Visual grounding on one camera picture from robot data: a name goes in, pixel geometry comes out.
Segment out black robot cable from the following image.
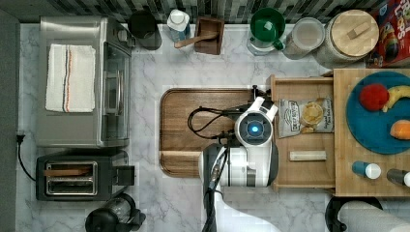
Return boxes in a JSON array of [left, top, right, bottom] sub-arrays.
[[187, 105, 240, 140]]

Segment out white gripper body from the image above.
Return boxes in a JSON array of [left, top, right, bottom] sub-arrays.
[[248, 97, 278, 122]]

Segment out red Froot Loops box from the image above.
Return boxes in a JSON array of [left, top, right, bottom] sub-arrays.
[[366, 0, 410, 69]]

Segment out clear lidded plastic container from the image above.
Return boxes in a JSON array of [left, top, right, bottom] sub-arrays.
[[283, 17, 325, 60]]

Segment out blue round plate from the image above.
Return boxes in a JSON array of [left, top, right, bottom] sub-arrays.
[[345, 72, 410, 155]]

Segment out silver toaster oven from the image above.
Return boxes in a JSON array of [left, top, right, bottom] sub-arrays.
[[36, 15, 132, 148]]

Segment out paper towel roll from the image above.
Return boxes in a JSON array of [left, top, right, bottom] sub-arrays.
[[325, 196, 410, 232]]

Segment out white butter stick box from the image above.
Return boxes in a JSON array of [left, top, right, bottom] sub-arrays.
[[289, 151, 327, 161]]

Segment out yellow plush banana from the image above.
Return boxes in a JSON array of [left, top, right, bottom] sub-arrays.
[[382, 85, 410, 112]]

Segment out black silver toaster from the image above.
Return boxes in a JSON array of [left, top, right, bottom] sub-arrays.
[[36, 149, 135, 201]]

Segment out green mug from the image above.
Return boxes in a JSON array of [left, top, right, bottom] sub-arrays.
[[249, 8, 285, 50]]

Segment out red plush apple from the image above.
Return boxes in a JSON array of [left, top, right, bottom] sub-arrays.
[[359, 83, 390, 111]]

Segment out black cup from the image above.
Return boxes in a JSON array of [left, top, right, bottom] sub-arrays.
[[128, 11, 162, 50]]

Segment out wooden drawer cabinet top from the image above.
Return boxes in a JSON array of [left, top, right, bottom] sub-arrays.
[[333, 69, 409, 197]]

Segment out jar with wooden lid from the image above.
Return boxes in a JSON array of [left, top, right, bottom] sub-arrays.
[[313, 10, 379, 69]]

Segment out chips bag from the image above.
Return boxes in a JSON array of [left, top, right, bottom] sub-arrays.
[[278, 97, 335, 138]]

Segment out blue salt shaker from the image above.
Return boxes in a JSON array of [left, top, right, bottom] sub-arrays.
[[352, 160, 381, 180]]

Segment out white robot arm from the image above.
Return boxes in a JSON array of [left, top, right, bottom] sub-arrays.
[[198, 97, 280, 232]]

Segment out black pepper shaker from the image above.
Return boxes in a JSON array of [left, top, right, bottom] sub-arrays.
[[387, 168, 410, 187]]

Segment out wooden spoon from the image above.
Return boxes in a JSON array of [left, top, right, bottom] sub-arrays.
[[174, 32, 219, 48]]

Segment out black power plug cord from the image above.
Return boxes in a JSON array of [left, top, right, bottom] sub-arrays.
[[15, 133, 37, 183]]

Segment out white striped towel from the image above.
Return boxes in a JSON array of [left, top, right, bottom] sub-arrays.
[[45, 43, 96, 113]]

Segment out wooden drawer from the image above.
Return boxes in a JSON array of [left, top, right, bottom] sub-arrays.
[[270, 74, 336, 189]]

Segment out dark wooden tray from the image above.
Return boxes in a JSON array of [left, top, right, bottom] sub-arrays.
[[160, 88, 253, 178]]

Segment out blue white-capped bottle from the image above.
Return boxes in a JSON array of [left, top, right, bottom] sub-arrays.
[[167, 10, 190, 42]]

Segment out brown wooden utensil box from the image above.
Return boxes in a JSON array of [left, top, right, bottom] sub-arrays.
[[194, 16, 224, 55]]

